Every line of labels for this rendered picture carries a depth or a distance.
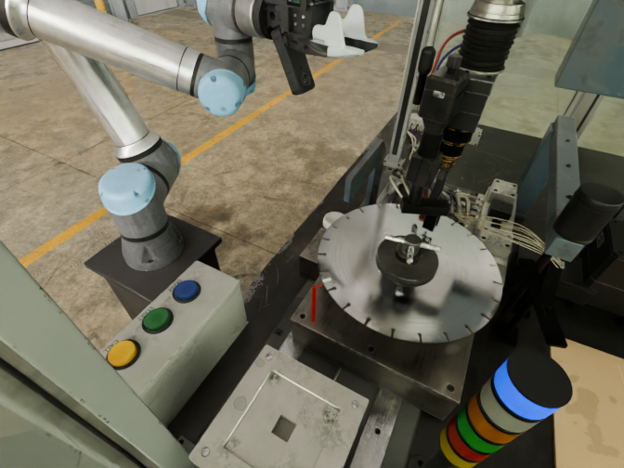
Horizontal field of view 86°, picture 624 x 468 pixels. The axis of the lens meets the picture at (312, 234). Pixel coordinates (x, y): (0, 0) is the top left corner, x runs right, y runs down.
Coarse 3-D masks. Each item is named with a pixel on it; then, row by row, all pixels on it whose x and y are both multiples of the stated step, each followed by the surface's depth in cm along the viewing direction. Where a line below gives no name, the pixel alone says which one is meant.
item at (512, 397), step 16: (528, 352) 27; (512, 368) 26; (528, 368) 26; (544, 368) 26; (560, 368) 26; (496, 384) 28; (512, 384) 26; (528, 384) 25; (544, 384) 25; (560, 384) 25; (512, 400) 26; (528, 400) 25; (544, 400) 24; (560, 400) 24; (528, 416) 26; (544, 416) 25
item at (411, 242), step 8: (416, 232) 61; (392, 240) 59; (400, 240) 59; (408, 240) 58; (416, 240) 58; (408, 248) 58; (416, 248) 58; (424, 248) 58; (432, 248) 58; (440, 248) 58; (408, 256) 56
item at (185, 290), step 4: (184, 280) 63; (188, 280) 63; (180, 284) 62; (184, 284) 62; (188, 284) 62; (192, 284) 62; (196, 284) 62; (176, 288) 62; (180, 288) 62; (184, 288) 62; (188, 288) 62; (192, 288) 62; (196, 288) 62; (176, 292) 61; (180, 292) 61; (184, 292) 61; (188, 292) 61; (192, 292) 61; (196, 292) 62; (176, 296) 61; (180, 296) 60; (184, 296) 60; (188, 296) 60; (192, 296) 61
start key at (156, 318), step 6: (150, 312) 58; (156, 312) 58; (162, 312) 58; (144, 318) 57; (150, 318) 57; (156, 318) 57; (162, 318) 57; (168, 318) 57; (150, 324) 56; (156, 324) 56; (162, 324) 56; (150, 330) 56; (156, 330) 56
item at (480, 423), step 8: (472, 400) 32; (472, 408) 32; (480, 408) 30; (472, 416) 31; (480, 416) 30; (472, 424) 31; (480, 424) 30; (488, 424) 29; (480, 432) 31; (488, 432) 30; (496, 432) 29; (504, 432) 29; (488, 440) 31; (496, 440) 30; (504, 440) 30; (512, 440) 31
